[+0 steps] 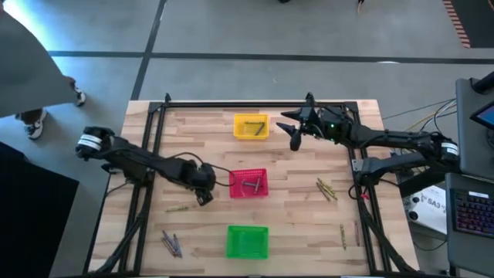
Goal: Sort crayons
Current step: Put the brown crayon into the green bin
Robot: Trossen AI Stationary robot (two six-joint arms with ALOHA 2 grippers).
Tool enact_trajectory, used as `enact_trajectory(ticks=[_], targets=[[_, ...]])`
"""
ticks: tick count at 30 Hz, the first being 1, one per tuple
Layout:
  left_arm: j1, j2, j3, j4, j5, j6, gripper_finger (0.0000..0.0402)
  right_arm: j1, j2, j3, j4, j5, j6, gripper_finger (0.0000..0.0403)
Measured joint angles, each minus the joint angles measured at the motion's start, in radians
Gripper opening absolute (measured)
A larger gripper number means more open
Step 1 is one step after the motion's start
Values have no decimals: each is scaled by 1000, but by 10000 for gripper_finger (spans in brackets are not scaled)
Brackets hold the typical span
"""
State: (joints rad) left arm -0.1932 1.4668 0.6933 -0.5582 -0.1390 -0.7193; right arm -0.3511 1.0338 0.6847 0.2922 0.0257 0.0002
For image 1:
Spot black monitor pole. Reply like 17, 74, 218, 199
472, 71, 494, 96

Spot grey metal bracket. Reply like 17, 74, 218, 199
350, 158, 367, 175

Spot orange striped floor mat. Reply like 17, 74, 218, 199
442, 0, 494, 49

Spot black aluminium table frame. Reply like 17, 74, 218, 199
83, 91, 420, 277

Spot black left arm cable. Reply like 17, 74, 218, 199
164, 151, 238, 188

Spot grey keyboard tray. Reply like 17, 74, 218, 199
445, 172, 494, 277

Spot dark floor mat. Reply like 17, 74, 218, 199
0, 141, 80, 278

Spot red plastic basket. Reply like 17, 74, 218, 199
228, 168, 270, 200

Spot yellow plastic basket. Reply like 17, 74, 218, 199
232, 113, 270, 141

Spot green plastic basket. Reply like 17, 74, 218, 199
225, 225, 270, 260

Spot computer monitor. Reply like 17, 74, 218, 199
469, 100, 494, 131

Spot backlit keyboard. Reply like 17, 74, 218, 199
450, 188, 494, 239

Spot person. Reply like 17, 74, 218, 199
0, 9, 87, 141

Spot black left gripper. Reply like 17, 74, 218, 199
169, 158, 217, 207

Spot black floor cable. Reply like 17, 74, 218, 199
381, 98, 457, 120

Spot grey operator desk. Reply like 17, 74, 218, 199
455, 76, 494, 181

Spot yellow floor cable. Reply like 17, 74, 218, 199
403, 110, 457, 132

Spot white equipment box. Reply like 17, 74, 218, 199
403, 185, 448, 236

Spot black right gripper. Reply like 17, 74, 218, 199
275, 104, 354, 152

